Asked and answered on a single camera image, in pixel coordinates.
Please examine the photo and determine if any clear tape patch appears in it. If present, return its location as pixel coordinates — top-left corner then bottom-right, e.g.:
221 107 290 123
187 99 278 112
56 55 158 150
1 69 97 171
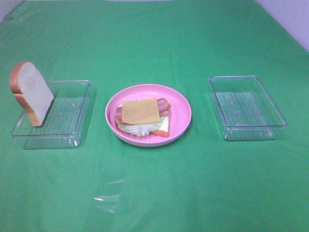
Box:
92 168 126 214

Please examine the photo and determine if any yellow cheese slice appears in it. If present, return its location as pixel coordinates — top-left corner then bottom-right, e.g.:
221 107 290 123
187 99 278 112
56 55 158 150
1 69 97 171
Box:
122 98 160 124

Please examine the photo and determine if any pink plate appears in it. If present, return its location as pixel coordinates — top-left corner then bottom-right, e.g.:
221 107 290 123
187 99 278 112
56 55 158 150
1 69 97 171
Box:
105 84 192 147

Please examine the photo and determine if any white toast slice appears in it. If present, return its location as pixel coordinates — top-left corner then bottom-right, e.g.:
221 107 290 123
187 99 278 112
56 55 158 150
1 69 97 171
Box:
114 98 170 137

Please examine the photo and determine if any clear ingredients tray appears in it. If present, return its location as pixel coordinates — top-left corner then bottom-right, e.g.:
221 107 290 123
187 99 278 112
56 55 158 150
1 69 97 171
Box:
209 75 287 141

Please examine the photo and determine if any green lettuce leaf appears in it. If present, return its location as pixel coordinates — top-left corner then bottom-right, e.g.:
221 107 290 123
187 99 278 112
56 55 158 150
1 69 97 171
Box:
115 120 163 137

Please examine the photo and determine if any green tablecloth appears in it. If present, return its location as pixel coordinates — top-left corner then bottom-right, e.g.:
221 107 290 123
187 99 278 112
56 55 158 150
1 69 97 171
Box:
0 0 309 232

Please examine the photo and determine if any clear bread tray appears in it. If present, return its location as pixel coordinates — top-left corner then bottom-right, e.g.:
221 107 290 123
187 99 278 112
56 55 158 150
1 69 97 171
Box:
11 80 94 149

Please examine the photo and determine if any curved bacon strip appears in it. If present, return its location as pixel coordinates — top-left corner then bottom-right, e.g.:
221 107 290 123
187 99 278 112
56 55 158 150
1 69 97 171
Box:
114 98 170 124

